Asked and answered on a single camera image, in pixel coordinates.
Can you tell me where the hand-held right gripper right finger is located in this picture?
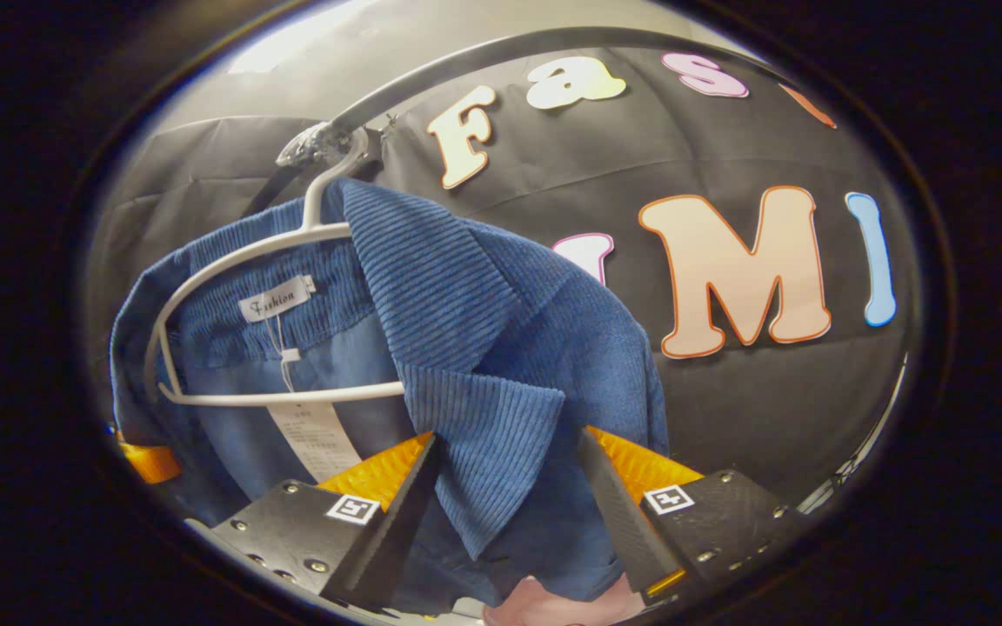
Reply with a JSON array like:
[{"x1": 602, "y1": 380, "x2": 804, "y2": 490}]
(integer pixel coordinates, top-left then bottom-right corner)
[{"x1": 578, "y1": 426, "x2": 806, "y2": 607}]

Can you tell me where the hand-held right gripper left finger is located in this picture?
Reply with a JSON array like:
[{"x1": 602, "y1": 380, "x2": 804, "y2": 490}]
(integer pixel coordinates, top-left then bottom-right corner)
[{"x1": 205, "y1": 432, "x2": 443, "y2": 614}]

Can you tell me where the blue corduroy jacket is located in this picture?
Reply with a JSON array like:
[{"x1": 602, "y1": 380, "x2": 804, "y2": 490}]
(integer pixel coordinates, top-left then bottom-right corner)
[{"x1": 108, "y1": 178, "x2": 671, "y2": 614}]

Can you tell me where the white plastic clothes hanger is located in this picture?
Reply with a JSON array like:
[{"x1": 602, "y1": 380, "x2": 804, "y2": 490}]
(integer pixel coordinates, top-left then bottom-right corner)
[{"x1": 143, "y1": 126, "x2": 406, "y2": 408}]

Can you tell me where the black backdrop cloth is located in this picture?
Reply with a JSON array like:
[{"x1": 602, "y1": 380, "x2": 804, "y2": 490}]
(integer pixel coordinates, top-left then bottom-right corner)
[{"x1": 83, "y1": 43, "x2": 924, "y2": 505}]

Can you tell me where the black clothes rail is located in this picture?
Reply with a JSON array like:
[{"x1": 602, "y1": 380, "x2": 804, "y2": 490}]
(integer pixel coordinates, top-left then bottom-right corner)
[{"x1": 240, "y1": 26, "x2": 780, "y2": 218}]

